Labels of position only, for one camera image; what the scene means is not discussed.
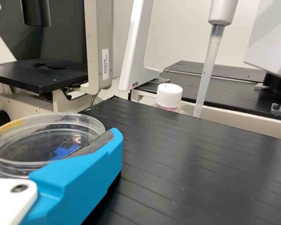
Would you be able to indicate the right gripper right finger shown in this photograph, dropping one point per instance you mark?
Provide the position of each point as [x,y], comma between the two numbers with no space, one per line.
[84,178]

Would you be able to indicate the white pipette stand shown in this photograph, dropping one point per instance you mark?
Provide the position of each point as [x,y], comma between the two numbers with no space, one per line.
[135,58]

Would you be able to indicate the pipette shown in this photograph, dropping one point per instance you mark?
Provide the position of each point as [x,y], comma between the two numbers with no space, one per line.
[222,11]

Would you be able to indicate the long black platform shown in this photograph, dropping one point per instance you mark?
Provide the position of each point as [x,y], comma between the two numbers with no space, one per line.
[189,164]

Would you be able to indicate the white-capped bottle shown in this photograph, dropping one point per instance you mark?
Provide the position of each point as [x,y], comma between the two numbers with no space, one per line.
[169,93]

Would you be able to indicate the petri dish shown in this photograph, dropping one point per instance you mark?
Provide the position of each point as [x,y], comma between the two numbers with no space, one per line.
[37,131]

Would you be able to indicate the cream microscope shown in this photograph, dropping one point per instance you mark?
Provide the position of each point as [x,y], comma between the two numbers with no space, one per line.
[98,35]

